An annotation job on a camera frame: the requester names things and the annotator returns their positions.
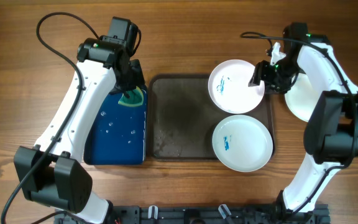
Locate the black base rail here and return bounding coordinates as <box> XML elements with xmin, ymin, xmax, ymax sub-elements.
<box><xmin>53</xmin><ymin>203</ymin><xmax>331</xmax><ymax>224</ymax></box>

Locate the white plate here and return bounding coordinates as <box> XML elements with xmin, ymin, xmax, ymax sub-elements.
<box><xmin>211</xmin><ymin>115</ymin><xmax>273</xmax><ymax>172</ymax></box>
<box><xmin>285</xmin><ymin>73</ymin><xmax>319</xmax><ymax>122</ymax></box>
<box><xmin>208</xmin><ymin>59</ymin><xmax>265</xmax><ymax>114</ymax></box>

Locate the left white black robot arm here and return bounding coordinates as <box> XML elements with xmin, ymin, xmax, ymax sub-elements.
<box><xmin>14</xmin><ymin>17</ymin><xmax>145</xmax><ymax>223</ymax></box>

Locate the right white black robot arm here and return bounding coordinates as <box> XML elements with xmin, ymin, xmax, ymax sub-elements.
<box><xmin>241</xmin><ymin>22</ymin><xmax>358</xmax><ymax>220</ymax></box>

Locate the blue water tray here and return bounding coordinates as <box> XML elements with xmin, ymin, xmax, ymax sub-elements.
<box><xmin>83</xmin><ymin>85</ymin><xmax>147</xmax><ymax>165</ymax></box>

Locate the green yellow sponge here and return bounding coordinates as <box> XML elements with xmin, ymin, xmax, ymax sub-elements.
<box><xmin>118</xmin><ymin>86</ymin><xmax>144</xmax><ymax>107</ymax></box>

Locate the dark brown serving tray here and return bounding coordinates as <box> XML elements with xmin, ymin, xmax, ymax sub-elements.
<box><xmin>146</xmin><ymin>73</ymin><xmax>275</xmax><ymax>162</ymax></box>

